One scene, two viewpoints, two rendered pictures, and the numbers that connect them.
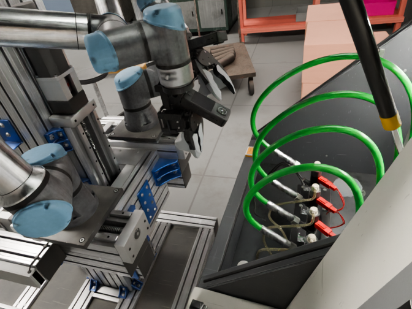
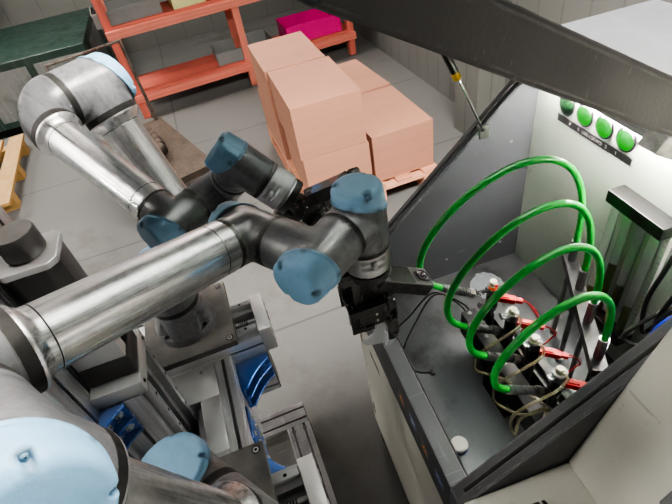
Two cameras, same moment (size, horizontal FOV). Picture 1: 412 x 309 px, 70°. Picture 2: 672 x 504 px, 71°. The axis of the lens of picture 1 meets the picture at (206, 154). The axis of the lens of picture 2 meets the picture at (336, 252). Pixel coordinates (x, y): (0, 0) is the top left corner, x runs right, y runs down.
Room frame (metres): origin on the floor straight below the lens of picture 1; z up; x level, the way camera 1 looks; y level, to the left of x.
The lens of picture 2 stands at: (0.20, 0.37, 1.92)
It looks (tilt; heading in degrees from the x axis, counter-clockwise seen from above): 42 degrees down; 326
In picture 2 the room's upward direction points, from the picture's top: 11 degrees counter-clockwise
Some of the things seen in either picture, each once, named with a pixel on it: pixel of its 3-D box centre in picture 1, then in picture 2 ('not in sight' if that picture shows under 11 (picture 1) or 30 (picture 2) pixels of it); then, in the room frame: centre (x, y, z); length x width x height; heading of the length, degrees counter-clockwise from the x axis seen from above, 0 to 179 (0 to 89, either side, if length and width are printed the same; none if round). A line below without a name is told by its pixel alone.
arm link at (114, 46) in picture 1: (117, 46); (309, 256); (0.61, 0.14, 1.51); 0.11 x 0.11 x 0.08; 13
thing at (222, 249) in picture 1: (238, 209); (401, 377); (0.69, -0.08, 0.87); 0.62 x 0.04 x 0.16; 155
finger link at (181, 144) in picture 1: (186, 146); (378, 337); (0.60, 0.04, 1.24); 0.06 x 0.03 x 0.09; 65
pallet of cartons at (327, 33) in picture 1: (349, 62); (337, 112); (2.70, -1.56, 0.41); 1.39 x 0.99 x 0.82; 153
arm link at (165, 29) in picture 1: (165, 36); (359, 216); (0.61, 0.04, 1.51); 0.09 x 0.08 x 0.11; 103
